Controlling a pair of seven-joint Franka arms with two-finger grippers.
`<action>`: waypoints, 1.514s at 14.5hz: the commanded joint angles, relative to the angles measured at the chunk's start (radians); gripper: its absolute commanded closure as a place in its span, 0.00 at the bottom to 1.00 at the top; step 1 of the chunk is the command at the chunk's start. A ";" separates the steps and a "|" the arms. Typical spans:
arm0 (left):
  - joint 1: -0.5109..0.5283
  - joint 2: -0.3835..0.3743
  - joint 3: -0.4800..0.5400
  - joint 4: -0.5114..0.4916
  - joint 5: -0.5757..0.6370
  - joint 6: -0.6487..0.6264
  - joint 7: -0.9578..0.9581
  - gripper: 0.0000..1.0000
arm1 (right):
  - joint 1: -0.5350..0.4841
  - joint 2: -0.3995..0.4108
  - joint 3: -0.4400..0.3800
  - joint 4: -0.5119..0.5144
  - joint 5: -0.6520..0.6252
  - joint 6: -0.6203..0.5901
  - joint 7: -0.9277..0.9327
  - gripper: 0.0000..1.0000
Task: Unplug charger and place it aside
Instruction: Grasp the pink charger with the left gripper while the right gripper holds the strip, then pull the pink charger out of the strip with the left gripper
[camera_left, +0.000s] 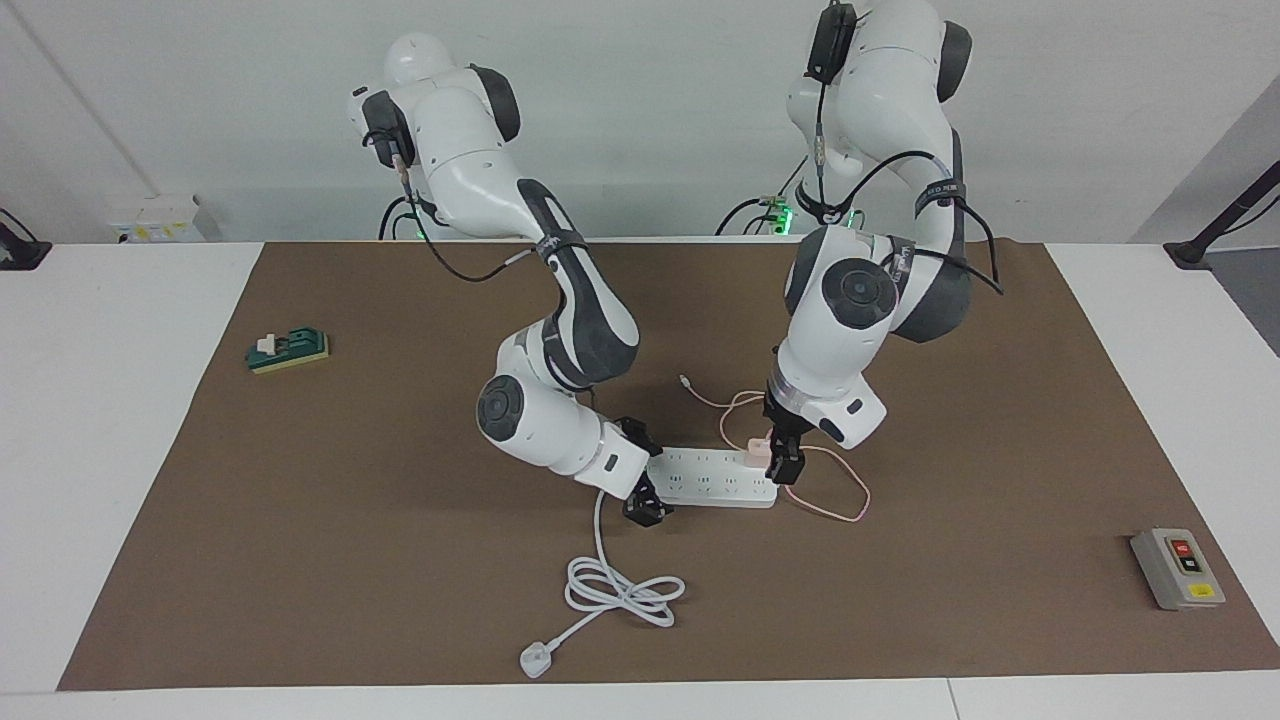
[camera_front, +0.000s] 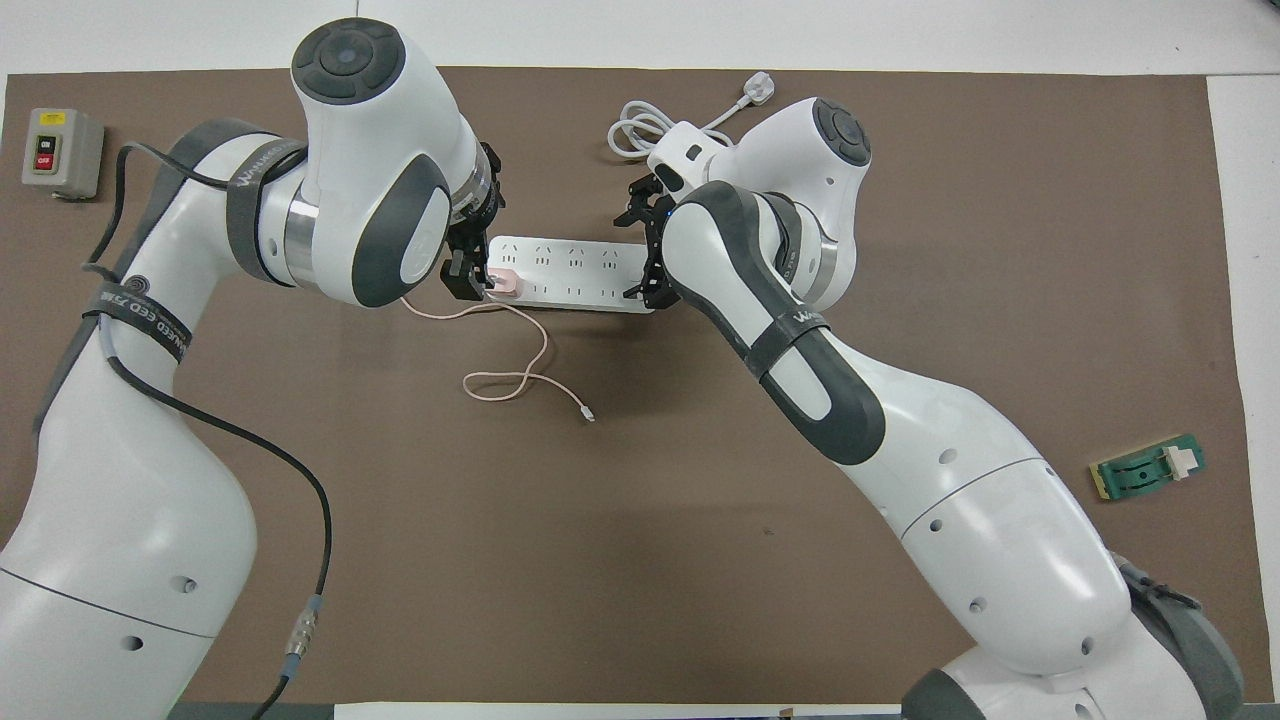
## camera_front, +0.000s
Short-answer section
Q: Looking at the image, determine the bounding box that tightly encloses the brown table mat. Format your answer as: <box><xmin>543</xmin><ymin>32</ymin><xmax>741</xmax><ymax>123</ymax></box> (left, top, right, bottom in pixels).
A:
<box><xmin>0</xmin><ymin>66</ymin><xmax>1276</xmax><ymax>706</ymax></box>

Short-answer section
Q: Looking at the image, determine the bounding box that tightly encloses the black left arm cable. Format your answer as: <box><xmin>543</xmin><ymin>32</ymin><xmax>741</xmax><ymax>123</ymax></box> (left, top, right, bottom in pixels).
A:
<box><xmin>82</xmin><ymin>143</ymin><xmax>333</xmax><ymax>720</ymax></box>

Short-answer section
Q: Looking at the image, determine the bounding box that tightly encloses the white power cord with plug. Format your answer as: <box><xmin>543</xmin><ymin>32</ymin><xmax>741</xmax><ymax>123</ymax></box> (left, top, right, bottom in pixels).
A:
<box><xmin>608</xmin><ymin>70</ymin><xmax>777</xmax><ymax>161</ymax></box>

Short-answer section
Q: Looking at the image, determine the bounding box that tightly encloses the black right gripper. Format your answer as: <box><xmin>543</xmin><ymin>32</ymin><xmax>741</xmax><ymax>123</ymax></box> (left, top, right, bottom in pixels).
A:
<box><xmin>612</xmin><ymin>175</ymin><xmax>681</xmax><ymax>311</ymax></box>

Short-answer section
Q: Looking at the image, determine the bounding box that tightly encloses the pink charging cable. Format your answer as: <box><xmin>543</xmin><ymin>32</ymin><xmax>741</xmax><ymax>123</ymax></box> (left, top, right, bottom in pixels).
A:
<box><xmin>400</xmin><ymin>295</ymin><xmax>597</xmax><ymax>424</ymax></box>

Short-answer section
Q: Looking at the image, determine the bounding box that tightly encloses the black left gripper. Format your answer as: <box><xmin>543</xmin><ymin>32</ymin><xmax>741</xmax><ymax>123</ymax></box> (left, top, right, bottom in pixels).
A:
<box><xmin>440</xmin><ymin>143</ymin><xmax>506</xmax><ymax>301</ymax></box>

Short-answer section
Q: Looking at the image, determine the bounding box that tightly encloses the green knife switch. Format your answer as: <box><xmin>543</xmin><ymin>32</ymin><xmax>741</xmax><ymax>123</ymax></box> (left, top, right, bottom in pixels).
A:
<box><xmin>1088</xmin><ymin>432</ymin><xmax>1207</xmax><ymax>503</ymax></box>

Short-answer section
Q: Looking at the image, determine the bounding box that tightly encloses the grey on-off switch box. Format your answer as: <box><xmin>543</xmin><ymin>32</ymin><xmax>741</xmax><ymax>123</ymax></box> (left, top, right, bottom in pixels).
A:
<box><xmin>21</xmin><ymin>107</ymin><xmax>106</xmax><ymax>203</ymax></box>

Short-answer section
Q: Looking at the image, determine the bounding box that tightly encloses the white power strip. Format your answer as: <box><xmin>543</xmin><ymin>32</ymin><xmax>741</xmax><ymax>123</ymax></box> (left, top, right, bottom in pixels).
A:
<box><xmin>484</xmin><ymin>235</ymin><xmax>661</xmax><ymax>315</ymax></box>

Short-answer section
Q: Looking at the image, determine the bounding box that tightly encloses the black velcro arm strap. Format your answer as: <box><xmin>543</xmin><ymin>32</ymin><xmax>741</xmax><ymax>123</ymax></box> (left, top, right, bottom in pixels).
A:
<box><xmin>83</xmin><ymin>278</ymin><xmax>193</xmax><ymax>367</ymax></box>
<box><xmin>225</xmin><ymin>138</ymin><xmax>309</xmax><ymax>288</ymax></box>
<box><xmin>748</xmin><ymin>305</ymin><xmax>833</xmax><ymax>379</ymax></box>

